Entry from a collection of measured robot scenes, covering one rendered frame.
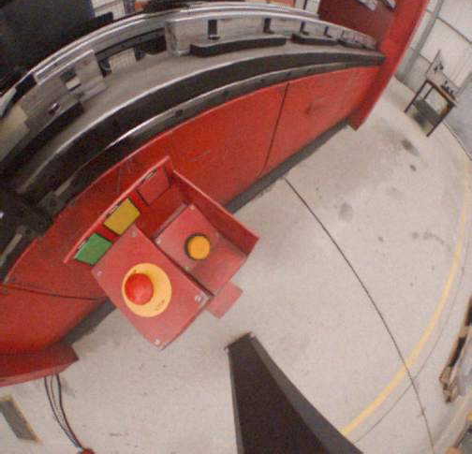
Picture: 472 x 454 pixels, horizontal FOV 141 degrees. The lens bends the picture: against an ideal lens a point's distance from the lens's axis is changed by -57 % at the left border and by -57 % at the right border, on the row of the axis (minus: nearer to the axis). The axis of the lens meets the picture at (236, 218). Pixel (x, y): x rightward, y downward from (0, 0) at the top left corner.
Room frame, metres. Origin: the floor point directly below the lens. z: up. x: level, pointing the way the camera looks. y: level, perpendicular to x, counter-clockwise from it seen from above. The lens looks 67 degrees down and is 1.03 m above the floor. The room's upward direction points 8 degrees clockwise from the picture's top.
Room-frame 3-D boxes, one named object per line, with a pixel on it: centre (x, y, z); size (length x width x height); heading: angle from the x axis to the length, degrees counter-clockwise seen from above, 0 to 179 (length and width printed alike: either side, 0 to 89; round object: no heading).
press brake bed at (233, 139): (0.60, 0.02, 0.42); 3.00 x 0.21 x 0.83; 139
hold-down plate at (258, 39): (0.56, 0.04, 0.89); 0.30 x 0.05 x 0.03; 139
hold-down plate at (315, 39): (0.86, -0.22, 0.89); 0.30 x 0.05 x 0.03; 139
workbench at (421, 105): (3.30, -3.59, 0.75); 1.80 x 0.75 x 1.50; 130
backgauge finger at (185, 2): (0.65, 0.25, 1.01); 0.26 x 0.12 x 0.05; 49
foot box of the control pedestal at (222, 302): (0.02, 0.06, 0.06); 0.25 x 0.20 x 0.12; 58
